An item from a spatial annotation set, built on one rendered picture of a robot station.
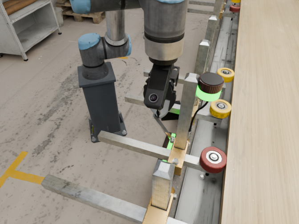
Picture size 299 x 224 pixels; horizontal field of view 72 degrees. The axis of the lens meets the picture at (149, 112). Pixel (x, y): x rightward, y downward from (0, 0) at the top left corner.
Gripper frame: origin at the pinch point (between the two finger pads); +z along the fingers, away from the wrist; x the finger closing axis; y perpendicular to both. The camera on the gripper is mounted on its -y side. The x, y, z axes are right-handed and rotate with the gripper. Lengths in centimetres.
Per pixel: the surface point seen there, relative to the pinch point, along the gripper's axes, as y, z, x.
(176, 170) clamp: -6.5, 15.9, -8.7
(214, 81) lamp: 1.7, -14.9, -13.3
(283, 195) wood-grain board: -7.6, 11.0, -38.2
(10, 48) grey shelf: 136, 85, 242
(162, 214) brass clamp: -25.4, 3.8, -8.7
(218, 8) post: 77, -8, -8
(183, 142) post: 0.8, 10.2, -8.8
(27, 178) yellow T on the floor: 0, 101, 101
